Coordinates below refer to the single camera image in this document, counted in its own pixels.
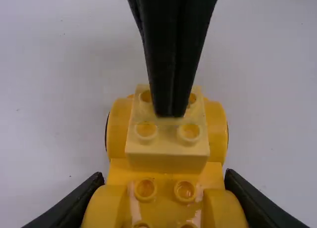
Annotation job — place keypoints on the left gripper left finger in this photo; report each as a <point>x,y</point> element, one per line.
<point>74,203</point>

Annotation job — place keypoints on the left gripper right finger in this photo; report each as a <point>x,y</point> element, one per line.
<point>257,205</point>

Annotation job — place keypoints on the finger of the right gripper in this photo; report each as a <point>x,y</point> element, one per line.
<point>158,52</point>
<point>190,40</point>

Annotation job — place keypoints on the yellow toy car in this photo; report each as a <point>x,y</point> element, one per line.
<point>218,131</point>

